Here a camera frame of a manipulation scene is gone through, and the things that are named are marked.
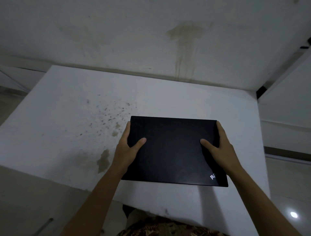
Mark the person's right hand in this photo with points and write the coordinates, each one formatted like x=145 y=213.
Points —
x=224 y=155

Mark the person's left hand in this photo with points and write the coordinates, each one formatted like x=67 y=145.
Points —
x=122 y=155

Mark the black laptop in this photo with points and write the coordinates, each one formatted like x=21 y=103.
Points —
x=170 y=150

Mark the person's left forearm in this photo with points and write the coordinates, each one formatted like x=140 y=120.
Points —
x=94 y=204

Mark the person's right forearm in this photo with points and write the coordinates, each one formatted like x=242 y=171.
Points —
x=262 y=206

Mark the dark patterned shirt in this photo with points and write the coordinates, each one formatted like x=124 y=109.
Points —
x=167 y=228

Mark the white slotted upright rail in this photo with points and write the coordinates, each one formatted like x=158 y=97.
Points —
x=289 y=69

